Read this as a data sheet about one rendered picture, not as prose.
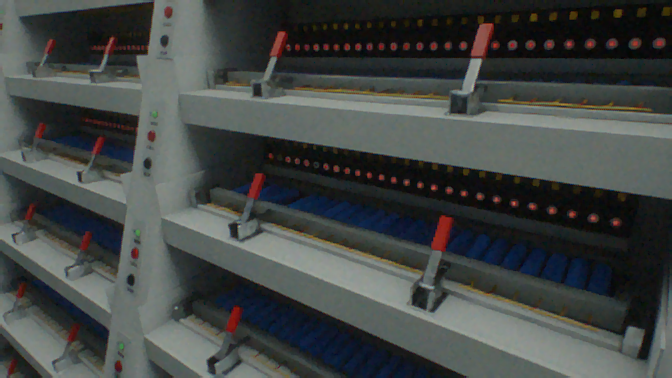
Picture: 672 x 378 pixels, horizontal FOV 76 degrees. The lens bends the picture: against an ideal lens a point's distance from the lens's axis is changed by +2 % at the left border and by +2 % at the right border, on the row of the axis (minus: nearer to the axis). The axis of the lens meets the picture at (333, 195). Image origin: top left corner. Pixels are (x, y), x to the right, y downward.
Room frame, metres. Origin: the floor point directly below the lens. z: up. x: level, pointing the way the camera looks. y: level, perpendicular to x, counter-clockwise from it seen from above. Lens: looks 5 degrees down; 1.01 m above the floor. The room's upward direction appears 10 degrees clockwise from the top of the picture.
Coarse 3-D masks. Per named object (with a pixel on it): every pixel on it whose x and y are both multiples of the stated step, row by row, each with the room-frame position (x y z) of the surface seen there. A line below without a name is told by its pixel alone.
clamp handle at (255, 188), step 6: (258, 174) 0.57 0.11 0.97; (258, 180) 0.57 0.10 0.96; (252, 186) 0.57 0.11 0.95; (258, 186) 0.57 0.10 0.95; (252, 192) 0.57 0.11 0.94; (258, 192) 0.57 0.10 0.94; (252, 198) 0.56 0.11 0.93; (252, 204) 0.56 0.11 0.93; (246, 210) 0.56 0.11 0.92; (246, 216) 0.56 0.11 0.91
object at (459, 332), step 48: (192, 192) 0.66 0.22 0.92; (384, 192) 0.62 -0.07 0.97; (192, 240) 0.60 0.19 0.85; (288, 240) 0.55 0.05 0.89; (576, 240) 0.48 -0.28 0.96; (624, 240) 0.45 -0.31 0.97; (288, 288) 0.50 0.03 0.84; (336, 288) 0.45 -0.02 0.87; (384, 288) 0.44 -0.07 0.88; (480, 288) 0.44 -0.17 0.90; (624, 288) 0.43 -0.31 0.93; (384, 336) 0.42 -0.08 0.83; (432, 336) 0.39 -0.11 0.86; (480, 336) 0.36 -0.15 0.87; (528, 336) 0.36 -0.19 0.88; (624, 336) 0.34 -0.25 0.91
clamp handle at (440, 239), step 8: (440, 224) 0.42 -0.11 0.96; (448, 224) 0.42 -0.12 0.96; (440, 232) 0.42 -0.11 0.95; (448, 232) 0.42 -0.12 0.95; (440, 240) 0.41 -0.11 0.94; (432, 248) 0.42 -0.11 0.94; (440, 248) 0.41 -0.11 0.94; (432, 256) 0.41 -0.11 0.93; (440, 256) 0.41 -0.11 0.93; (432, 264) 0.41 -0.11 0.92; (432, 272) 0.41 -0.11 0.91; (424, 280) 0.41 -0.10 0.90; (432, 280) 0.41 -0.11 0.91
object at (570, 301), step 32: (224, 192) 0.66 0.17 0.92; (288, 224) 0.58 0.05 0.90; (320, 224) 0.55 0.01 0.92; (384, 256) 0.48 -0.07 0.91; (416, 256) 0.47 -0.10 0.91; (448, 256) 0.45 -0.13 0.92; (512, 288) 0.41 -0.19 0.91; (544, 288) 0.39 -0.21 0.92; (576, 288) 0.39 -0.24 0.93; (608, 320) 0.37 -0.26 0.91
